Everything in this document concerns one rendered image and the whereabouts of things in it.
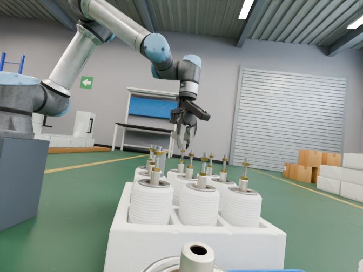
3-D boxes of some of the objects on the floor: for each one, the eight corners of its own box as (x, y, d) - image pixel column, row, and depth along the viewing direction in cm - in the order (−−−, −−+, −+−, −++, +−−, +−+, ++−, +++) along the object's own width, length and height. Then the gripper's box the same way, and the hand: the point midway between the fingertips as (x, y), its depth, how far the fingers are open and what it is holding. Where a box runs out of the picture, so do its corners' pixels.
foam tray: (93, 333, 31) (109, 229, 32) (119, 228, 69) (126, 181, 70) (280, 315, 40) (287, 233, 41) (211, 230, 78) (216, 189, 79)
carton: (296, 178, 382) (297, 164, 383) (303, 180, 358) (304, 165, 360) (282, 176, 384) (283, 162, 386) (288, 178, 360) (289, 163, 362)
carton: (310, 183, 323) (312, 167, 325) (297, 181, 325) (298, 164, 327) (301, 180, 353) (302, 165, 355) (288, 178, 355) (289, 163, 357)
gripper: (188, 100, 78) (182, 148, 77) (169, 93, 70) (161, 146, 69) (203, 98, 71) (196, 150, 70) (183, 89, 64) (175, 148, 63)
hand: (185, 145), depth 68 cm, fingers open, 3 cm apart
